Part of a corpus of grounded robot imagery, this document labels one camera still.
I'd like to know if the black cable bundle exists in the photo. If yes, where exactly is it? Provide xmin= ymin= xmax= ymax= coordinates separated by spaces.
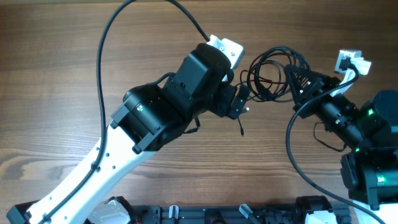
xmin=238 ymin=45 xmax=312 ymax=138

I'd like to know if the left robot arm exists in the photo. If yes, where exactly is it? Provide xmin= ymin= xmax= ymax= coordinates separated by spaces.
xmin=7 ymin=40 xmax=247 ymax=223

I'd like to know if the right camera black cable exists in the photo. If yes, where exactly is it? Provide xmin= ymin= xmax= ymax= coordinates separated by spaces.
xmin=285 ymin=57 xmax=386 ymax=224

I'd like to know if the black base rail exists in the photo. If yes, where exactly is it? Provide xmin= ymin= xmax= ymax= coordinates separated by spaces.
xmin=86 ymin=195 xmax=352 ymax=224

